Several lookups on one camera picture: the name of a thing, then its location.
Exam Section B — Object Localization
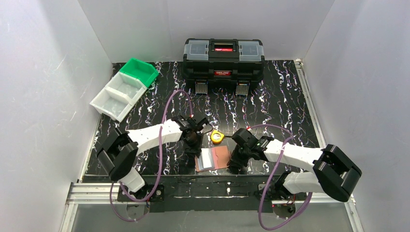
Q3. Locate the pink leather card holder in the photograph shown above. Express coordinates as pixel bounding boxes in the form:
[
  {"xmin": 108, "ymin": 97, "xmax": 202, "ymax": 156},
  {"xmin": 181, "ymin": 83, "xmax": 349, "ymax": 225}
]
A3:
[{"xmin": 195, "ymin": 145, "xmax": 231, "ymax": 172}]

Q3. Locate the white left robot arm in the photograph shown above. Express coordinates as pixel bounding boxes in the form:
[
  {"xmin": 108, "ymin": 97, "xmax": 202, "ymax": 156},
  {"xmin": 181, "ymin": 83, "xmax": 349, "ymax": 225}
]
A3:
[{"xmin": 95, "ymin": 116, "xmax": 210, "ymax": 193}]

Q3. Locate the yellow tape measure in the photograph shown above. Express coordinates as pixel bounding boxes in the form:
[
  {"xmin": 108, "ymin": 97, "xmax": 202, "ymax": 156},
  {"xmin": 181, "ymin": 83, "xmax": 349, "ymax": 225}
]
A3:
[{"xmin": 210, "ymin": 130, "xmax": 232, "ymax": 145}]

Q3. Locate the green plastic bin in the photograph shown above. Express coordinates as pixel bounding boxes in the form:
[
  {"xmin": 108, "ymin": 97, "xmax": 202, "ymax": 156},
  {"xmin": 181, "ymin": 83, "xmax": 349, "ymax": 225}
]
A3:
[{"xmin": 119, "ymin": 58, "xmax": 159, "ymax": 88}]

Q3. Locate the white bin near green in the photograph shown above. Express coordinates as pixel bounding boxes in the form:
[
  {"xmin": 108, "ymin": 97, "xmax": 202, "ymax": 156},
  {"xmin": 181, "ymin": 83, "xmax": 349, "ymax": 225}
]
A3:
[{"xmin": 104, "ymin": 72, "xmax": 147, "ymax": 105}]

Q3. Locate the black toolbox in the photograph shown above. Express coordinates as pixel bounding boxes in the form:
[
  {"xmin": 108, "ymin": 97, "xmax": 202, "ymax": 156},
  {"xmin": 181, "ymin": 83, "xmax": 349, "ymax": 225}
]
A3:
[{"xmin": 182, "ymin": 38, "xmax": 265, "ymax": 96}]

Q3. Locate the white bin front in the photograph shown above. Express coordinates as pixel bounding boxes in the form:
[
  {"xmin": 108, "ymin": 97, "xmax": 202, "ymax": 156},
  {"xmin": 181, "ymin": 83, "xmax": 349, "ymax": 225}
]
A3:
[{"xmin": 90, "ymin": 87, "xmax": 132, "ymax": 122}]

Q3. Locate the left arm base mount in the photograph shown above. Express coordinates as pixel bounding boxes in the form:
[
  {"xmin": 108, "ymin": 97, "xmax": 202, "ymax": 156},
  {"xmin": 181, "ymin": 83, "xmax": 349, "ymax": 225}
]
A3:
[{"xmin": 117, "ymin": 184, "xmax": 165, "ymax": 202}]

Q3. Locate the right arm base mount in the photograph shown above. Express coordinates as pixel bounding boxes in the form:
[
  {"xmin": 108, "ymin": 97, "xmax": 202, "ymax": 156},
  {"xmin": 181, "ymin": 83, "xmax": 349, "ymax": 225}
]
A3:
[{"xmin": 264, "ymin": 172, "xmax": 307, "ymax": 219}]

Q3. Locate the aluminium frame rail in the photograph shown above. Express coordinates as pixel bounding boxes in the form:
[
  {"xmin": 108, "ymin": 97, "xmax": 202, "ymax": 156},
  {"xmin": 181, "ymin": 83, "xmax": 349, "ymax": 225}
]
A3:
[{"xmin": 59, "ymin": 182, "xmax": 364, "ymax": 232}]

